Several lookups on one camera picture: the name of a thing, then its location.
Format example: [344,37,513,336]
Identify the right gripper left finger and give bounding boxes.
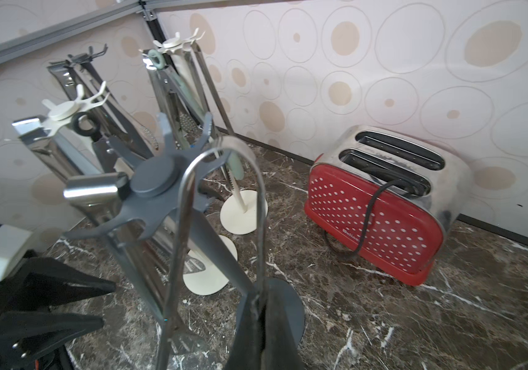
[224,293,262,369]

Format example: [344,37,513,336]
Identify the black tongs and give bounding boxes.
[70,112,118,173]

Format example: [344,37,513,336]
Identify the serrated steel tongs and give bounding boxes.
[64,173,206,369]

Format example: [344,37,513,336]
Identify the green tongs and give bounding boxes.
[142,48,246,182]

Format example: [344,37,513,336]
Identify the diagonal aluminium bar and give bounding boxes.
[0,1,142,64]

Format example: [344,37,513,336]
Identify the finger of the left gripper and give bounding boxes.
[0,257,116,315]
[0,311,105,365]

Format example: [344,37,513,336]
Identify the dark grey rack back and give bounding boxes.
[62,112,306,345]

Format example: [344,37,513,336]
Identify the dark grey utensil rack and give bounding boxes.
[64,43,108,73]

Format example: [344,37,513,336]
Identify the red white toaster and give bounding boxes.
[304,126,472,286]

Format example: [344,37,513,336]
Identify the white utensil rack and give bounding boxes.
[41,81,229,296]
[151,28,258,235]

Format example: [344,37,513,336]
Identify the small steel tongs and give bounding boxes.
[12,116,101,183]

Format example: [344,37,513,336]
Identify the toaster black cord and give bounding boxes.
[323,177,406,260]

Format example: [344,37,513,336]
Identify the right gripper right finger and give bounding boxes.
[261,289,304,370]

